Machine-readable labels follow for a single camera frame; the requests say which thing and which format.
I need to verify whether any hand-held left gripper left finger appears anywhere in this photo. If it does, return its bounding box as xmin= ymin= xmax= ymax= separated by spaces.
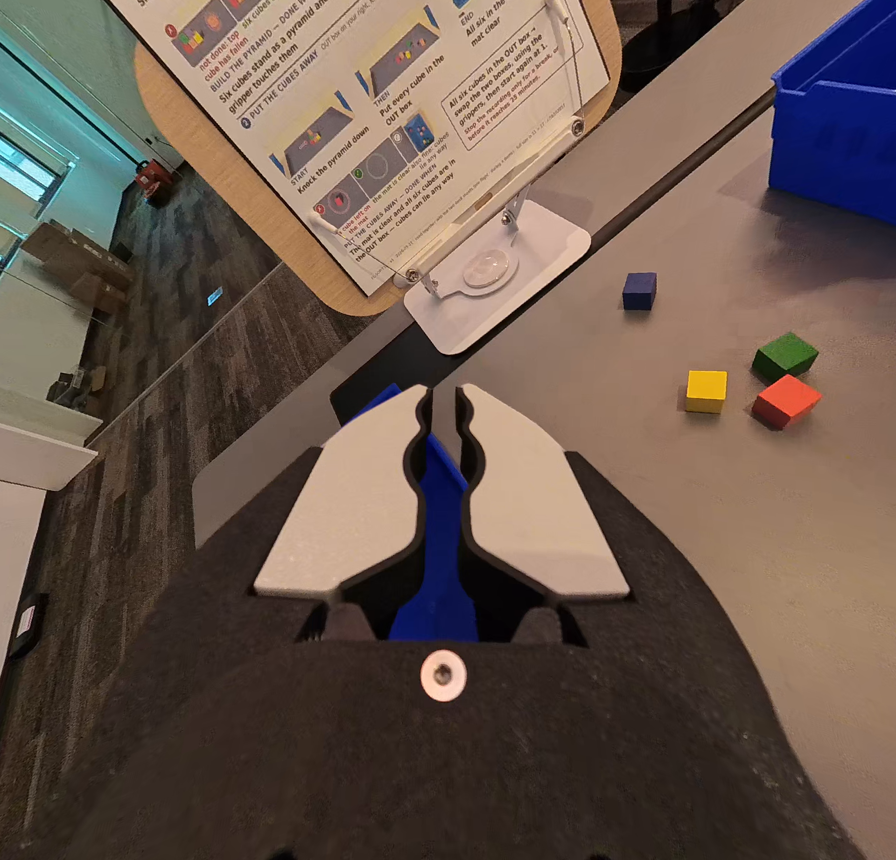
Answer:
xmin=252 ymin=384 xmax=435 ymax=640

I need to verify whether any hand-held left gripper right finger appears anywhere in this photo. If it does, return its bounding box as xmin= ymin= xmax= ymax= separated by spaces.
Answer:
xmin=454 ymin=383 xmax=632 ymax=640

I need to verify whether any blue plastic bin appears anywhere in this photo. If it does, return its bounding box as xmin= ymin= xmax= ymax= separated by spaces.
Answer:
xmin=768 ymin=0 xmax=896 ymax=225
xmin=342 ymin=383 xmax=483 ymax=643

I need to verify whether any yellow wooden cube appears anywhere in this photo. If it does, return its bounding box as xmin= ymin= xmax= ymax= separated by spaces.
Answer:
xmin=685 ymin=370 xmax=729 ymax=414

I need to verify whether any orange wooden cube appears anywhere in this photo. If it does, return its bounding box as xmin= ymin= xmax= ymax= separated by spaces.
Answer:
xmin=752 ymin=375 xmax=823 ymax=430

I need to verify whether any green wooden cube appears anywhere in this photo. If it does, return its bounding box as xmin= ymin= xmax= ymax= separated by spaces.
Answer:
xmin=752 ymin=333 xmax=820 ymax=379

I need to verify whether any small cardboard box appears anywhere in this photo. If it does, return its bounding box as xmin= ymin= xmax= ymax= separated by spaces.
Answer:
xmin=69 ymin=271 xmax=134 ymax=315

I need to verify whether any black power adapter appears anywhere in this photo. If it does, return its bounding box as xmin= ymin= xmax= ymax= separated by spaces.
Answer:
xmin=7 ymin=593 xmax=50 ymax=659

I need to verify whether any large cardboard box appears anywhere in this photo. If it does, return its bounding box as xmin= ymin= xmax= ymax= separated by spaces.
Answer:
xmin=21 ymin=220 xmax=113 ymax=280

